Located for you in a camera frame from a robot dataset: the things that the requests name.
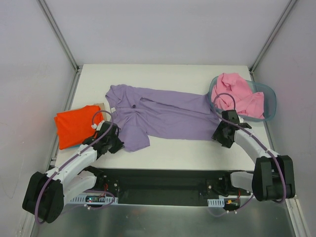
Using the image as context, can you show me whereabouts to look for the blue plastic basket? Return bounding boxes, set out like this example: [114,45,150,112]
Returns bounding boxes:
[207,77,277,122]

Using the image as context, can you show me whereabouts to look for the white cable duct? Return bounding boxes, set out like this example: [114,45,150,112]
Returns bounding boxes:
[207,198,225,208]
[68,195,119,205]

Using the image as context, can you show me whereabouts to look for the left aluminium frame post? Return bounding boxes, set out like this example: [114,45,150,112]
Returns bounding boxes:
[37,0,79,72]

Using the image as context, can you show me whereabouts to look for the purple t shirt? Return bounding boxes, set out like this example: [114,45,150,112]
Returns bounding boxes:
[105,84,219,152]

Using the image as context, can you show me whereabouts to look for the pink t shirt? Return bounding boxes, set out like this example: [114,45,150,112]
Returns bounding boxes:
[211,73,264,119]

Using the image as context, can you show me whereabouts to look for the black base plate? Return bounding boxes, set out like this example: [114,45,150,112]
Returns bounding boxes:
[46,166,271,205]

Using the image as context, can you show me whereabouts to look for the left white cable duct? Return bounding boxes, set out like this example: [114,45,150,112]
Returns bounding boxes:
[68,195,119,205]

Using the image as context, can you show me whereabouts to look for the right white cable duct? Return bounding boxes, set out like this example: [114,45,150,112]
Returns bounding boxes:
[207,198,225,208]

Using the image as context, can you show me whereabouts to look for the orange folded t shirt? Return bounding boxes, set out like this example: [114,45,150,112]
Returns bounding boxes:
[54,105,104,150]

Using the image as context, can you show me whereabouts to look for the right aluminium frame post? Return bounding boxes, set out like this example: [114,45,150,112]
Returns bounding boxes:
[249,0,299,75]

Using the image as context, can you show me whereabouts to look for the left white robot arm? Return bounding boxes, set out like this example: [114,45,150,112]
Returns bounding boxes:
[22,121,124,224]

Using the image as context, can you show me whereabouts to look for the aluminium frame post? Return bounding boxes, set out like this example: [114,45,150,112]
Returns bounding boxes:
[37,0,79,72]
[249,0,299,75]

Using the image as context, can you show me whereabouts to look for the teal folded t shirt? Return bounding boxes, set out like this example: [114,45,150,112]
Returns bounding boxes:
[67,144,80,149]

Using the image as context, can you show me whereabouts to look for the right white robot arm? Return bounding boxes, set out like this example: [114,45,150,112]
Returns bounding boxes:
[212,110,296,202]

